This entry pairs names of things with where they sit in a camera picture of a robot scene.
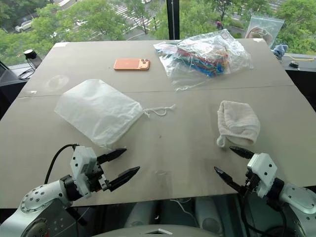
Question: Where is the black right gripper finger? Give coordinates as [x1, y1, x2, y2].
[213, 166, 242, 193]
[229, 146, 255, 160]

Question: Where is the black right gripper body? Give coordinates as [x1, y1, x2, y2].
[238, 168, 260, 198]

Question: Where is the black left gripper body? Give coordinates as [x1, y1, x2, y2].
[85, 161, 111, 193]

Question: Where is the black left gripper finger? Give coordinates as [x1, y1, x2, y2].
[108, 166, 141, 193]
[96, 148, 127, 164]

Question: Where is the white folded towel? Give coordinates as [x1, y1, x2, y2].
[216, 100, 261, 148]

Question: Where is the clear bag of colourful items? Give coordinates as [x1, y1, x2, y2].
[153, 29, 254, 92]

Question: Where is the clear zip bag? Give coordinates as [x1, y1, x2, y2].
[245, 14, 285, 49]

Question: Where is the orange smartphone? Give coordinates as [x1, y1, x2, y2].
[113, 58, 151, 72]

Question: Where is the blue crumpled cloth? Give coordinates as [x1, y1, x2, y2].
[271, 44, 289, 59]

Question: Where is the black desk lamp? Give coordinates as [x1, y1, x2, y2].
[18, 49, 42, 80]

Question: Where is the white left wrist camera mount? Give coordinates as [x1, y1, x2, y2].
[70, 145, 97, 199]

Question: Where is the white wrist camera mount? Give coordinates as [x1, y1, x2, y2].
[70, 145, 97, 199]
[246, 153, 277, 198]

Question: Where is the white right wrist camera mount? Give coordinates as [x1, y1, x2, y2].
[246, 153, 277, 198]

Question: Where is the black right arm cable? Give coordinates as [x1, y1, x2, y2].
[240, 192, 287, 237]

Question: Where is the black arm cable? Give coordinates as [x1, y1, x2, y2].
[240, 192, 287, 237]
[43, 143, 80, 185]

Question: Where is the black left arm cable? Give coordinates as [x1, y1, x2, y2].
[43, 143, 80, 185]

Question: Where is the white drawstring bag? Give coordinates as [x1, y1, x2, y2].
[54, 79, 177, 148]

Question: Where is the white thin cord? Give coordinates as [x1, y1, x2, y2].
[170, 197, 198, 219]

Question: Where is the yellow cable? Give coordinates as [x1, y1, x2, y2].
[284, 55, 316, 61]

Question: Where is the black window frame post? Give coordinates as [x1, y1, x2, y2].
[166, 0, 180, 40]

